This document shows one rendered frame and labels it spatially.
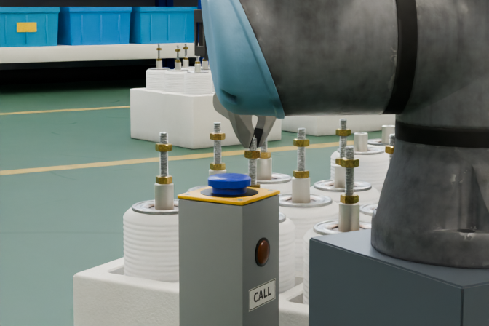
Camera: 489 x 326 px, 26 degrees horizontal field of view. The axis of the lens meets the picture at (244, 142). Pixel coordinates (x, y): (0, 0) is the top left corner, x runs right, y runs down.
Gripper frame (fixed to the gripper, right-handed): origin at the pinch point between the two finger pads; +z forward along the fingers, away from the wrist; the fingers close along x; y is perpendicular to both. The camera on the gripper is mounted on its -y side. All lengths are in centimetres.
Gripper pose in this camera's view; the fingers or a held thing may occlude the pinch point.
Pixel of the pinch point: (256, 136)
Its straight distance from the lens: 115.8
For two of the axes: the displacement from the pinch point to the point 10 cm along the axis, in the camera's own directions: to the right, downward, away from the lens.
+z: 0.0, 9.9, 1.3
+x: -8.4, 0.7, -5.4
